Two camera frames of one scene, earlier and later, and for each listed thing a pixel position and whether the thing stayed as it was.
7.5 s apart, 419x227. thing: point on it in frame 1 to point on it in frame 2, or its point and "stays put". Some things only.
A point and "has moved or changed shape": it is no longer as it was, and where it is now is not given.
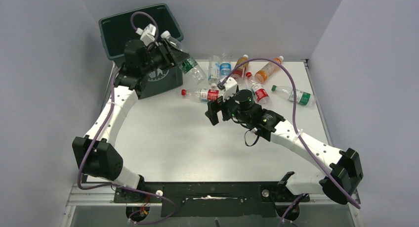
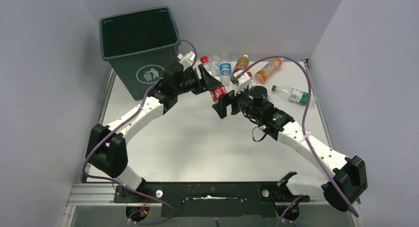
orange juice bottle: (263, 73) stays put
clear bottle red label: (204, 94) has moved or changed shape
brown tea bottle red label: (240, 70) stays put
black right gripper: (215, 106) to (221, 107)
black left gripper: (168, 61) to (210, 82)
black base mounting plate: (208, 199) stays put
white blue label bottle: (214, 69) stays put
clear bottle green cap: (305, 98) stays put
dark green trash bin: (115, 29) stays put
